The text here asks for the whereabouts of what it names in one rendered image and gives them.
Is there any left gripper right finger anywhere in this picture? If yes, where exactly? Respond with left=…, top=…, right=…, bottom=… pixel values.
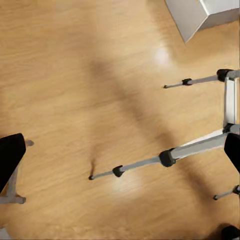
left=224, top=132, right=240, bottom=173

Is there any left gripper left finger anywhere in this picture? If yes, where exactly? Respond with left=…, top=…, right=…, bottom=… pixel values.
left=0, top=133, right=27, bottom=193

